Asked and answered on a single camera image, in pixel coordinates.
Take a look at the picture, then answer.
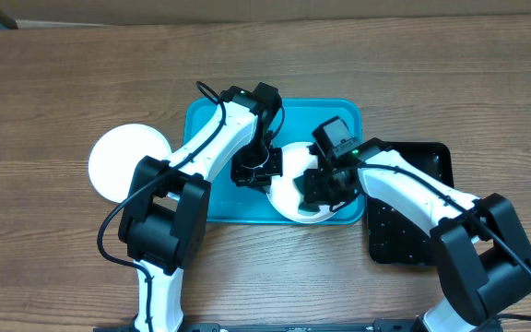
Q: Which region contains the green sponge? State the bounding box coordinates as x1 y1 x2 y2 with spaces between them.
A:
293 175 320 216

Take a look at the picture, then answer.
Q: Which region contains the white plate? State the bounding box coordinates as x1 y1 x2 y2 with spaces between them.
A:
267 142 335 224
88 124 171 203

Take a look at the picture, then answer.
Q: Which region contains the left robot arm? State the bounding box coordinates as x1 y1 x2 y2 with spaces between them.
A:
113 82 283 331

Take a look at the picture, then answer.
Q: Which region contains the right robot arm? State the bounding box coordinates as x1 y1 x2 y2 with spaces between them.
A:
302 116 531 331

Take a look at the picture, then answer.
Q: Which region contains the black plastic tray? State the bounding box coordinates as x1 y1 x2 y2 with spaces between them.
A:
366 142 454 267

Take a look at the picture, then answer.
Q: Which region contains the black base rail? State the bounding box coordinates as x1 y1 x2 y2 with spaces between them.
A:
92 318 423 332

